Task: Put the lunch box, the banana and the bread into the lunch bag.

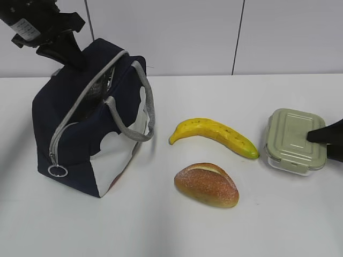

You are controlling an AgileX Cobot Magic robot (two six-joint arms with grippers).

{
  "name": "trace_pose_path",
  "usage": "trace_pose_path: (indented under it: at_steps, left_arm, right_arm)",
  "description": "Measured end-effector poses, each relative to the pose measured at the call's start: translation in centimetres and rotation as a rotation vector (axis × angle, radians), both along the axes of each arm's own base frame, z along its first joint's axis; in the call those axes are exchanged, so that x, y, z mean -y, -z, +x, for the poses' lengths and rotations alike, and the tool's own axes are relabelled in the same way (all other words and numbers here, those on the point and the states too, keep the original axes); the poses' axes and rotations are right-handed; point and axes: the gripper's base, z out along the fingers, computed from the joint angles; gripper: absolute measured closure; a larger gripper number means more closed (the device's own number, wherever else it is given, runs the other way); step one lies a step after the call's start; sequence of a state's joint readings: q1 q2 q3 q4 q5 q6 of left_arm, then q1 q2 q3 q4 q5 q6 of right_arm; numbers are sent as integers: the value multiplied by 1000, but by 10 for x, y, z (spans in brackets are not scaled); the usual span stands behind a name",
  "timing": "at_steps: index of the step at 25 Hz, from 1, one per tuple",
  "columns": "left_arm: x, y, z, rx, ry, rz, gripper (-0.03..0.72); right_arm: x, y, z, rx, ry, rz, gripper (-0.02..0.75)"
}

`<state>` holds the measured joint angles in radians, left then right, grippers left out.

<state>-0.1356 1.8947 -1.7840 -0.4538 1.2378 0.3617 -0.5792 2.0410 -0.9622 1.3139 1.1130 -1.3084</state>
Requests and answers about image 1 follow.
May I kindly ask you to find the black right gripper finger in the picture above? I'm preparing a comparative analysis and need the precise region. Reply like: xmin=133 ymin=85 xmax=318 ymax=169
xmin=327 ymin=144 xmax=343 ymax=162
xmin=307 ymin=119 xmax=342 ymax=143

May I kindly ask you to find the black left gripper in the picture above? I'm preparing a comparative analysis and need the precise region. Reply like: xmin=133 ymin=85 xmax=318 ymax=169
xmin=10 ymin=1 xmax=86 ymax=70

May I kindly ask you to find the glass container green lid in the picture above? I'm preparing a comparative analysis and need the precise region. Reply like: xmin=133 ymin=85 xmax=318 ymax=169
xmin=264 ymin=108 xmax=327 ymax=176

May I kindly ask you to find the navy blue lunch bag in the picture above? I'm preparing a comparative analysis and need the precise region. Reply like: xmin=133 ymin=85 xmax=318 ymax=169
xmin=32 ymin=39 xmax=155 ymax=198

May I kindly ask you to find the yellow banana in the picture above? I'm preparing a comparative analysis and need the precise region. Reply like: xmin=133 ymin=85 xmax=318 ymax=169
xmin=168 ymin=118 xmax=259 ymax=160

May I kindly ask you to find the brown bread loaf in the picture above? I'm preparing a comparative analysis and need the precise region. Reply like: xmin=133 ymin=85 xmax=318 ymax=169
xmin=174 ymin=162 xmax=240 ymax=208

